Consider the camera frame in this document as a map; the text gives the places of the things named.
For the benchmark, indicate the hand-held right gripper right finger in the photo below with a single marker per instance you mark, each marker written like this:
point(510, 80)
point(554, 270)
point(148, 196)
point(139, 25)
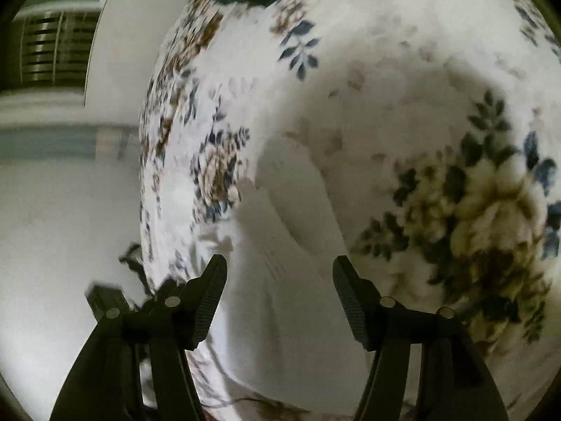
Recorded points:
point(350, 302)

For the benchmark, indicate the white knit sweater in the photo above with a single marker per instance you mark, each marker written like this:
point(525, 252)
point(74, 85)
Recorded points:
point(285, 315)

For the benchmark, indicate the grey-green striped curtain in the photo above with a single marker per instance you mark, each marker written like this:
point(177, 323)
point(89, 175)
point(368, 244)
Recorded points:
point(52, 142)

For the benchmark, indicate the floral bedspread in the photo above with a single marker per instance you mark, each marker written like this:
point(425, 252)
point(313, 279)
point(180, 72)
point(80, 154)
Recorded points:
point(394, 74)

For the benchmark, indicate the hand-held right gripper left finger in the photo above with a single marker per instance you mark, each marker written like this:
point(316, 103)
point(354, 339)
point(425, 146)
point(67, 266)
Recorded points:
point(210, 300)

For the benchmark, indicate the barred window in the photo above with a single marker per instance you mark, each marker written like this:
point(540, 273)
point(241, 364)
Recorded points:
point(57, 48)

